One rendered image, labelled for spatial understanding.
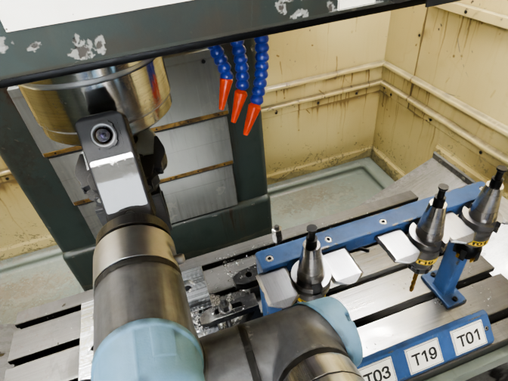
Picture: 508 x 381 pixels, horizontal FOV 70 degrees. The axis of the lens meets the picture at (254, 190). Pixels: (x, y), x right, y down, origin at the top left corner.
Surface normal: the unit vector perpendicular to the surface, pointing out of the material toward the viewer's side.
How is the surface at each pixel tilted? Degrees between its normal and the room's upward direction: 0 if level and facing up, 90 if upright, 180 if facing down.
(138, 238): 19
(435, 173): 24
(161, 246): 49
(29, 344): 0
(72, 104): 90
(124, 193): 62
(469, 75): 88
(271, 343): 13
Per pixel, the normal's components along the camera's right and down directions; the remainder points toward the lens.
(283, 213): -0.09, -0.76
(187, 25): 0.32, 0.58
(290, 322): -0.22, -0.88
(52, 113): -0.31, 0.63
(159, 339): 0.33, -0.77
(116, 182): 0.19, 0.18
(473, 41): -0.94, 0.30
